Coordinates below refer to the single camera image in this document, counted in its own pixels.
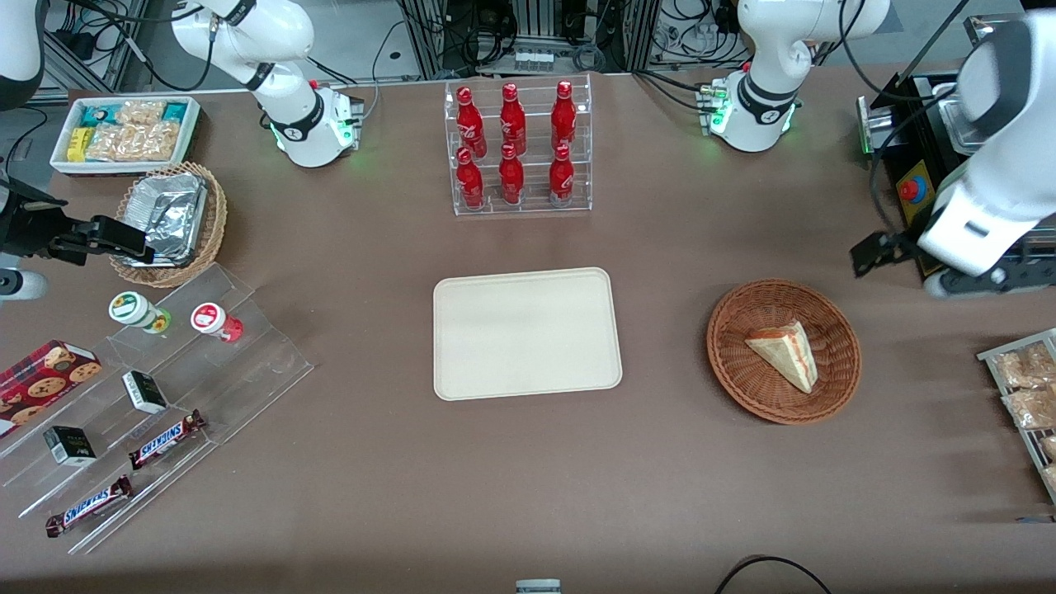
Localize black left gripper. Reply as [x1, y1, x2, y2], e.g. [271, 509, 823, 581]
[851, 231, 920, 279]

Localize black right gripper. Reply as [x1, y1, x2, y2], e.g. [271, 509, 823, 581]
[0, 177, 156, 266]

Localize triangular sandwich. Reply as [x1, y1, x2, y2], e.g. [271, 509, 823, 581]
[745, 320, 819, 395]

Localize light wicker basket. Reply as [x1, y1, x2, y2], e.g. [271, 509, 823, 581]
[109, 161, 229, 289]

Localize brown round wicker basket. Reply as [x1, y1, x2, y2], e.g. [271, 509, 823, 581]
[706, 279, 863, 426]

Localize beige plastic tray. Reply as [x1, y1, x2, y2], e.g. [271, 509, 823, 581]
[433, 266, 624, 403]

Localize silver foil container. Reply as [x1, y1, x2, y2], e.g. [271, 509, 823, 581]
[122, 172, 209, 266]

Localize green lid white cup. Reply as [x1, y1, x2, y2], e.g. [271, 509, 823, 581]
[108, 291, 172, 335]

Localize black food warmer machine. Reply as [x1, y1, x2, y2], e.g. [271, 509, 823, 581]
[856, 15, 1056, 290]

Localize large clear snack bag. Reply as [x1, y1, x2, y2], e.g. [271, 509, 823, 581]
[86, 122, 180, 163]

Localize red lid white cup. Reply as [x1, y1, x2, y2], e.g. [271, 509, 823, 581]
[191, 303, 244, 344]

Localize small clear snack bag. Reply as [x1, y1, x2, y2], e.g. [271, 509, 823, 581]
[115, 100, 167, 126]

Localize white rectangular snack bin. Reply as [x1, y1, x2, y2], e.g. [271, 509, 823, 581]
[49, 96, 202, 177]

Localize small black box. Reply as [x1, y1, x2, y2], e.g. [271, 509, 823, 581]
[122, 371, 169, 415]
[43, 426, 98, 468]

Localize red cookie box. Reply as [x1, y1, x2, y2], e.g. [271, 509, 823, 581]
[0, 340, 103, 439]

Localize steel warmer pan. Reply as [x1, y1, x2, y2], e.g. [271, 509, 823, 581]
[939, 78, 984, 156]

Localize clear acrylic stepped display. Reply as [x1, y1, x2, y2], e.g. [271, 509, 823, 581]
[0, 262, 315, 556]

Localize clear bag of pastries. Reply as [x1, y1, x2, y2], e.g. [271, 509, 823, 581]
[1002, 388, 1056, 431]
[993, 343, 1056, 390]

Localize Snickers chocolate bar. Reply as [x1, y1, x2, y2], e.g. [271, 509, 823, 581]
[45, 475, 134, 539]
[128, 410, 207, 471]

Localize red cola bottle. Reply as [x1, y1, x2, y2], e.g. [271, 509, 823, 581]
[456, 87, 488, 158]
[549, 144, 576, 206]
[500, 82, 527, 156]
[550, 80, 578, 152]
[498, 144, 526, 205]
[455, 147, 485, 210]

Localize clear acrylic bottle rack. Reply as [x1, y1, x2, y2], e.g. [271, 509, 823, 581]
[444, 73, 593, 217]

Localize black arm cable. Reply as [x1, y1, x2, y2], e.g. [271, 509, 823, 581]
[837, 0, 974, 240]

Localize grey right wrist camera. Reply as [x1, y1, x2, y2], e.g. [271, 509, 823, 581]
[0, 268, 49, 303]

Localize metal wire tray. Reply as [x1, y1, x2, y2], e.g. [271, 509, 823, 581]
[977, 328, 1056, 506]

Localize black looped cable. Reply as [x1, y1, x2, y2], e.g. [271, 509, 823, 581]
[714, 555, 834, 594]

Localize aluminium frame rack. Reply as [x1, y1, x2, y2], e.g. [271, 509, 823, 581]
[399, 0, 662, 81]

